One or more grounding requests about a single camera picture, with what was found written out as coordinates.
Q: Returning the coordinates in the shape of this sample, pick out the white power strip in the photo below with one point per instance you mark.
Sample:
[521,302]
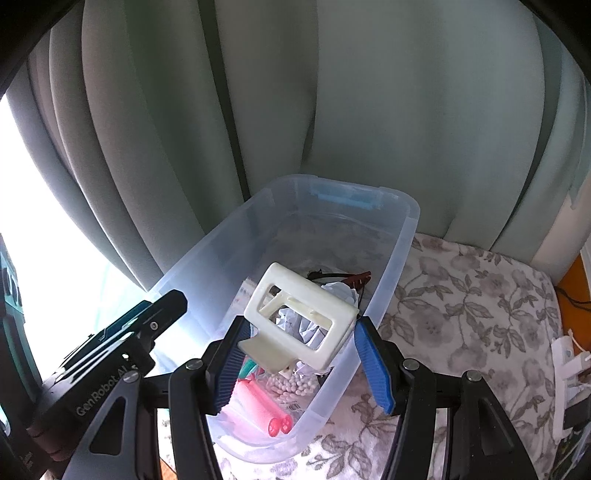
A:
[565,369]

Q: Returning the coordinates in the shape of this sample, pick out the cream plastic hook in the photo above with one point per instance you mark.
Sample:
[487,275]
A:
[304,295]

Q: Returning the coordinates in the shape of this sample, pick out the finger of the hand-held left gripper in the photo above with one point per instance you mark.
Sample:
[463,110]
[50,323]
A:
[164,314]
[124,318]

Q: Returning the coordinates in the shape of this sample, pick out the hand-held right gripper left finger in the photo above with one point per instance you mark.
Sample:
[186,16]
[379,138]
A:
[226,369]

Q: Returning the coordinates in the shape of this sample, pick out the teal hair roller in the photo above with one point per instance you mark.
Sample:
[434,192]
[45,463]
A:
[249,369]

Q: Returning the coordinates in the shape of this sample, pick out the pale green curtain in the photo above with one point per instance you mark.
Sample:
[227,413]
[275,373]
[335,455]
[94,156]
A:
[369,115]

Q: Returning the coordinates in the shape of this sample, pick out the pink hair roller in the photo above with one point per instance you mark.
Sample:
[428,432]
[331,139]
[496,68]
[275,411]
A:
[254,404]

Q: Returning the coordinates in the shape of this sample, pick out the clear plastic storage container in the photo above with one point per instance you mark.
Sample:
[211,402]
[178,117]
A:
[392,258]

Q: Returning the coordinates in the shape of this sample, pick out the white paper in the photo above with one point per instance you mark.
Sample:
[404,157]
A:
[341,290]

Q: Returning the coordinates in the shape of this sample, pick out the dark green floral blanket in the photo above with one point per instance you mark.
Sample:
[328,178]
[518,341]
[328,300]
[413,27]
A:
[565,457]

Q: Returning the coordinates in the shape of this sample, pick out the brown wooden bed frame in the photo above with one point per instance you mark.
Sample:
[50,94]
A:
[577,277]

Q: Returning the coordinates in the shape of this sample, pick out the bag of cotton swabs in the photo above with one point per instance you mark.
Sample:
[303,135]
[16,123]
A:
[291,387]

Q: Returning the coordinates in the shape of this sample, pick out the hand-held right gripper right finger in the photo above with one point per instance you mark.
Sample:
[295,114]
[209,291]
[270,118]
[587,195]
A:
[374,364]

